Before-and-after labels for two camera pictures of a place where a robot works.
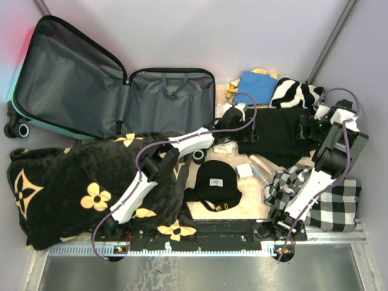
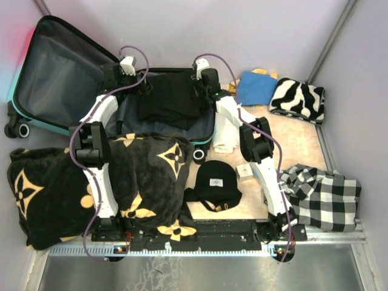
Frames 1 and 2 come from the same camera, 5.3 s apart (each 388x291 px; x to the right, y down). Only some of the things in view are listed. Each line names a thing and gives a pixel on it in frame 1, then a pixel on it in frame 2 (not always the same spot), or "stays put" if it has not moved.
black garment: x=277 y=129 → x=171 y=99
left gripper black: x=250 y=136 → x=143 y=89
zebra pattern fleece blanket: x=290 y=93 stays put
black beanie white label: x=216 y=179 stays put
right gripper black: x=306 y=121 → x=196 y=83
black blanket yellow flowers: x=62 y=194 stays put
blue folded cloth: x=261 y=86 stays put
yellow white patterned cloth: x=233 y=86 stays put
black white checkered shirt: x=336 y=211 stays put
